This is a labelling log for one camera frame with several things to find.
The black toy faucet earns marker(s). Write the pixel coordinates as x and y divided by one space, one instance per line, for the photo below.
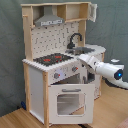
71 44

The grey metal sink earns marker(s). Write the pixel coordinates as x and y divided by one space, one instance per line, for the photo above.
79 50

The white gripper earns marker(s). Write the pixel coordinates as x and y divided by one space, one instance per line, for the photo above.
89 61

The black stovetop red burners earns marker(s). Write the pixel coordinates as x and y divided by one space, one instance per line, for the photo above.
52 59

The wooden toy kitchen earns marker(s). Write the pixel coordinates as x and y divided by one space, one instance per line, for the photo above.
45 40

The white dishwasher door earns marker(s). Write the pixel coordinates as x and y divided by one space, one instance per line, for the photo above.
94 78

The grey range hood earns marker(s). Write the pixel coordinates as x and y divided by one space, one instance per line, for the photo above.
48 18

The red oven knob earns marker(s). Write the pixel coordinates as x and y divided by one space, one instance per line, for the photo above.
74 68
56 75

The right red oven knob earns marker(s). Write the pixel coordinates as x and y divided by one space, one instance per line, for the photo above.
74 68

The white oven door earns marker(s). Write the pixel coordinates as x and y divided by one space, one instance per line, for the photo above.
71 103

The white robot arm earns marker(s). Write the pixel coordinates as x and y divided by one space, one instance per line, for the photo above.
112 73

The left red oven knob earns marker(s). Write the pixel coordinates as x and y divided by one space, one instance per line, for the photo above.
56 75

